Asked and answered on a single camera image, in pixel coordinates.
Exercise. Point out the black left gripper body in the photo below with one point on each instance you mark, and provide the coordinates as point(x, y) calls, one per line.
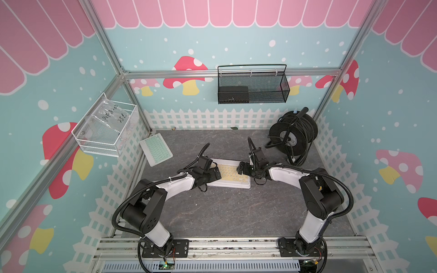
point(205, 187)

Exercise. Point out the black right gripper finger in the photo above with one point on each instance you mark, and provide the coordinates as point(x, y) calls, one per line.
point(244, 168)
point(252, 146)

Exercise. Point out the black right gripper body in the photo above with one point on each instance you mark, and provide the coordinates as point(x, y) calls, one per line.
point(258, 173)

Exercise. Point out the yellow key keyboard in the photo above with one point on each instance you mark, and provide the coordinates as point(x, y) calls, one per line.
point(228, 170)

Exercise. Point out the white key keyboard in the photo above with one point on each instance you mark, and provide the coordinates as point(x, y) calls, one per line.
point(228, 186)

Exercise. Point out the green key keyboard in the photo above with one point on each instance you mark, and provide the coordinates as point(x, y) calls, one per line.
point(155, 149)

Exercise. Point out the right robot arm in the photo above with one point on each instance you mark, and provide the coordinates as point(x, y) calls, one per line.
point(326, 197)

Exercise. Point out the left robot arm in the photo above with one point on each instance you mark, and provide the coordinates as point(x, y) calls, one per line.
point(140, 213)

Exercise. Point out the black box in basket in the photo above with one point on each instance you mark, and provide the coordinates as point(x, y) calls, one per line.
point(233, 95)

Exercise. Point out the black cable reel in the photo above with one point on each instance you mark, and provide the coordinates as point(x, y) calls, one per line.
point(293, 135)

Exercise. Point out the black mesh wall basket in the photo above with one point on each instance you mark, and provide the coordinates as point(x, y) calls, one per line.
point(267, 83)

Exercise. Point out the clear wire wall basket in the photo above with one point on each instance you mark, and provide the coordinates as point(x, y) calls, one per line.
point(106, 127)

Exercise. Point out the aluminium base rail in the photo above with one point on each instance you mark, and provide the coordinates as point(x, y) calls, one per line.
point(237, 255)

